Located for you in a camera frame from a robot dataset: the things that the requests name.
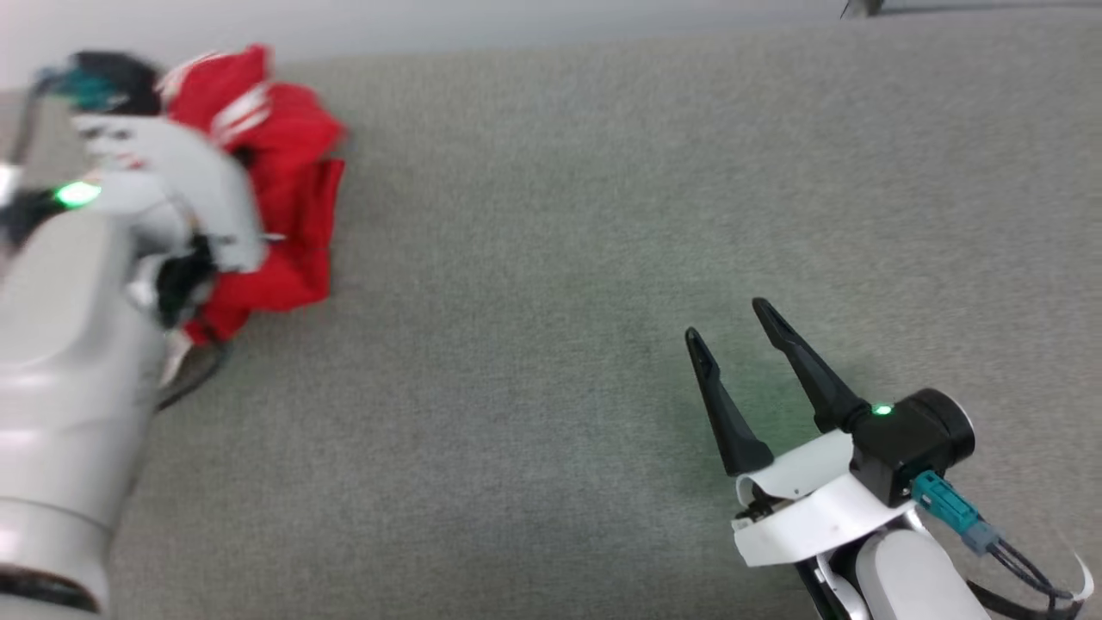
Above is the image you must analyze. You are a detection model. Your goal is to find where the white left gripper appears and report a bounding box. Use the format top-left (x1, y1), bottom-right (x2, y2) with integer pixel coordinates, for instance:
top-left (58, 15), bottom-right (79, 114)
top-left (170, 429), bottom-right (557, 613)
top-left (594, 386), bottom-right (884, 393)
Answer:
top-left (73, 115), bottom-right (266, 274)

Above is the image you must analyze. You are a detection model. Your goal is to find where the red and white garment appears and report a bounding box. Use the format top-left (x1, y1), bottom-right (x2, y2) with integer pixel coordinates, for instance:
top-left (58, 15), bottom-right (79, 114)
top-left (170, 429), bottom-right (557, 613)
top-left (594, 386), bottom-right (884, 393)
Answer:
top-left (159, 43), bottom-right (350, 345)

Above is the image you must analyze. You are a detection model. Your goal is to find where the cable with teal connector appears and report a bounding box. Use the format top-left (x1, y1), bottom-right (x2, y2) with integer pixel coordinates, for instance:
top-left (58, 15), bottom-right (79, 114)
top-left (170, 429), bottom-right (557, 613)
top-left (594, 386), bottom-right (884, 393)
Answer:
top-left (9, 67), bottom-right (117, 164)
top-left (911, 470), bottom-right (1087, 620)

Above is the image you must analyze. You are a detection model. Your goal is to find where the white cable strap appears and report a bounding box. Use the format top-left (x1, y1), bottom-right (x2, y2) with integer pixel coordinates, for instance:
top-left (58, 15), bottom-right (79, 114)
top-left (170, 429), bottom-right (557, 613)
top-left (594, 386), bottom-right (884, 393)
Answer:
top-left (1055, 534), bottom-right (1096, 605)

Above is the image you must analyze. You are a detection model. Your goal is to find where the left cable with teal connector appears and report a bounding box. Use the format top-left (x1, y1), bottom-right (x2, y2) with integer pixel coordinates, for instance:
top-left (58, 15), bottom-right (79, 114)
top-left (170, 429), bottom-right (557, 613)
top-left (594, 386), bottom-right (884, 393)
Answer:
top-left (9, 67), bottom-right (117, 164)

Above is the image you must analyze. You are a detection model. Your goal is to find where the right cable with teal connector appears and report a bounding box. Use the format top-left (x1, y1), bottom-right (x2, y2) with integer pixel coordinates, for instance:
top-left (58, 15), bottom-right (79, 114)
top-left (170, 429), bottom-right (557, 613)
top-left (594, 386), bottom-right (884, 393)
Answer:
top-left (911, 470), bottom-right (1087, 620)

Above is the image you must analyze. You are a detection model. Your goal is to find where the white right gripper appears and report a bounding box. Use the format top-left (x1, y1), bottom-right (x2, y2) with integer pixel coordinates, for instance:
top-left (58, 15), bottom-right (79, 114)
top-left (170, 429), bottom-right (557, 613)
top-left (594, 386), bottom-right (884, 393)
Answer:
top-left (685, 298), bottom-right (922, 569)

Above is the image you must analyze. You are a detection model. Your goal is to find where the grey fabric sofa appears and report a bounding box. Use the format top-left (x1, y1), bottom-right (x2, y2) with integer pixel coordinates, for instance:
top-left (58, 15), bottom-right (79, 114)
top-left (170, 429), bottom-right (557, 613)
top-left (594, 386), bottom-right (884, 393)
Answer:
top-left (0, 7), bottom-right (1102, 620)

